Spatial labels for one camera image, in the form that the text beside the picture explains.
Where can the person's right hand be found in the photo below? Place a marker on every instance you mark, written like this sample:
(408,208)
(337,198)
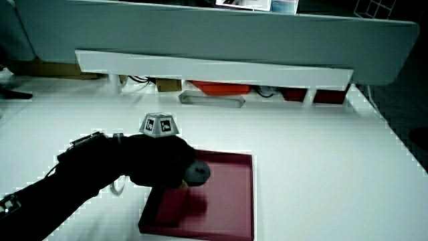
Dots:
(157,160)

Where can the grey computer mouse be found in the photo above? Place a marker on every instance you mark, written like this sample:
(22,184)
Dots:
(198,173)

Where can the dark red square plate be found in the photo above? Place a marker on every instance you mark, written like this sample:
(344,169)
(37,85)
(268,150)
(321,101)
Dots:
(227,201)

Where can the small cardboard box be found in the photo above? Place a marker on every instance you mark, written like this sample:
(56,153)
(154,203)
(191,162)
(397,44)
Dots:
(168,85)

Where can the grey flat oblong case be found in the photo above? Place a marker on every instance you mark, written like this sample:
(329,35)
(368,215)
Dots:
(211,99)

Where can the orange plastic object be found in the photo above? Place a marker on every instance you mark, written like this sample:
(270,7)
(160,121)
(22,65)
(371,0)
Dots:
(222,88)

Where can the white desk shelf riser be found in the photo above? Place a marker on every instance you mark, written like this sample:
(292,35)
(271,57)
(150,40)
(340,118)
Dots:
(214,69)

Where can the brown cardboard board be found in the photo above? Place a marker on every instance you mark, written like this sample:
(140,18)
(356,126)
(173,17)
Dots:
(50,69)

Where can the grey desk divider panel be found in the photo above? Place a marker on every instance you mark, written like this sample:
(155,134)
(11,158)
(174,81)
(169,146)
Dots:
(217,31)

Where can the dark red box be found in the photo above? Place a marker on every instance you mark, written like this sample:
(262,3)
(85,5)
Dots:
(294,94)
(330,96)

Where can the white printed paper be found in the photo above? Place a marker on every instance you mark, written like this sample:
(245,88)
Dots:
(244,4)

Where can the light blue booklet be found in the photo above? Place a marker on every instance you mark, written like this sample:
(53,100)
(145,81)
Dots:
(284,6)

